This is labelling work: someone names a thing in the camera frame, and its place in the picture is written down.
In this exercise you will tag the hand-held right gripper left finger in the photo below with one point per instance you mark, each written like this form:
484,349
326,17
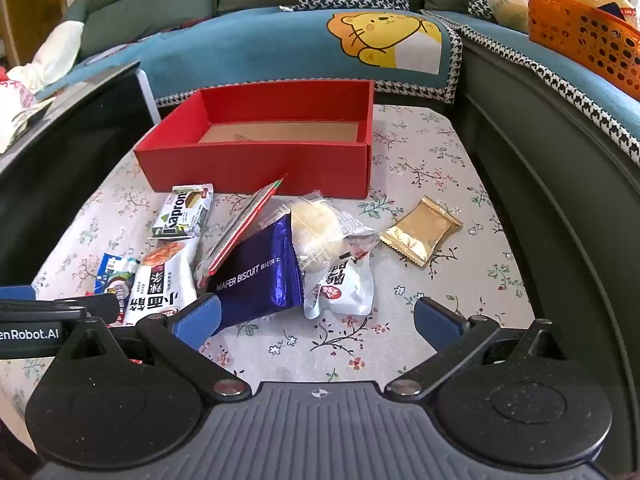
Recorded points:
196,319

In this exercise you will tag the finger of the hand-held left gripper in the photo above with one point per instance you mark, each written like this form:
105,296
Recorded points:
15,293
95,307

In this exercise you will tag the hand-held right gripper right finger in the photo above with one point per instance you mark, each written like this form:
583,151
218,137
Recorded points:
437,324

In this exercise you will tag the small blue white packet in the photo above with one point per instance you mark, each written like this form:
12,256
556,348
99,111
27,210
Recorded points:
112,272

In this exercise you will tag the white packet with black print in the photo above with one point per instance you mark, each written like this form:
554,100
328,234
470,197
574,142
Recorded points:
157,285

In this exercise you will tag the blue wafer biscuit packet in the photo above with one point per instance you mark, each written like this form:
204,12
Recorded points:
255,275

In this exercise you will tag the gold foil snack packet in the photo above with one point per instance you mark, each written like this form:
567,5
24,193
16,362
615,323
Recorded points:
420,230

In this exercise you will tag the white packet with red label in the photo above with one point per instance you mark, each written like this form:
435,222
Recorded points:
345,290

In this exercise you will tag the green white wafer packet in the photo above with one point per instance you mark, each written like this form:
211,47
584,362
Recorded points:
180,215

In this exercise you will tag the long red striped snack packet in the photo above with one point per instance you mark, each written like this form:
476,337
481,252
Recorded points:
250,208

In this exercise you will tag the clear round pastry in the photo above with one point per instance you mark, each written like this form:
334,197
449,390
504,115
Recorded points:
312,225

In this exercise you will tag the red cardboard box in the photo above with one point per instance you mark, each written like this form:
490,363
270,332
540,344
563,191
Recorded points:
250,165

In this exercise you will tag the black glossy table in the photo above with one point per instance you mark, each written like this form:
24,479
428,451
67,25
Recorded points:
65,160

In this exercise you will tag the floral tablecloth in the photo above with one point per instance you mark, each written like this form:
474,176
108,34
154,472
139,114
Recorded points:
450,160

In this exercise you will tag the red white plastic bag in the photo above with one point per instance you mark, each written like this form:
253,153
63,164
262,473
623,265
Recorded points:
12,95

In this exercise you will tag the white cloth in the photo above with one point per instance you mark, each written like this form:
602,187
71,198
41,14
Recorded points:
55,50

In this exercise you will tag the teal bear print sofa cover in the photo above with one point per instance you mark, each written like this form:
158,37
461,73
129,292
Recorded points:
250,45

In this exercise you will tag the teal houndstooth edged sofa cover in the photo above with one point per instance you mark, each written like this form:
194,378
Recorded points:
575,80

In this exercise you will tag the green sofa back cushion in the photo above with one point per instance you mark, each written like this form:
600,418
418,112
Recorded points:
150,10

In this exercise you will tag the orange plastic basket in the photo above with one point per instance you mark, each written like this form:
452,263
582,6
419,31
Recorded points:
575,35

